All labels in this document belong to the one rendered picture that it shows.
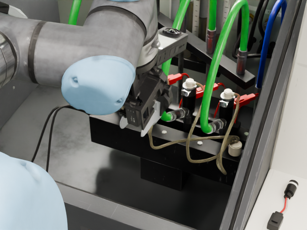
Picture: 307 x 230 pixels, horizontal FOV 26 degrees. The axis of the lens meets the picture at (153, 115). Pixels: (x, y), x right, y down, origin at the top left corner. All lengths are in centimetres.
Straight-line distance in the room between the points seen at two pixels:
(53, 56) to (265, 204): 65
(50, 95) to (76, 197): 47
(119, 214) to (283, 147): 34
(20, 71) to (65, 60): 6
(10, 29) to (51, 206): 38
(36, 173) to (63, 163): 114
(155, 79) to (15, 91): 77
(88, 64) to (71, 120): 93
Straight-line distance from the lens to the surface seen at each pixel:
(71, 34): 76
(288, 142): 131
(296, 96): 127
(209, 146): 138
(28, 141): 162
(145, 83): 95
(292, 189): 130
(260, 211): 128
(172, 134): 140
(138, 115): 96
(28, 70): 78
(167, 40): 98
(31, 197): 41
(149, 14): 81
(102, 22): 77
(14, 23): 79
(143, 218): 129
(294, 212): 129
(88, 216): 132
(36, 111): 169
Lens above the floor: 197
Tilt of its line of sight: 43 degrees down
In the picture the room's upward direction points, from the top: straight up
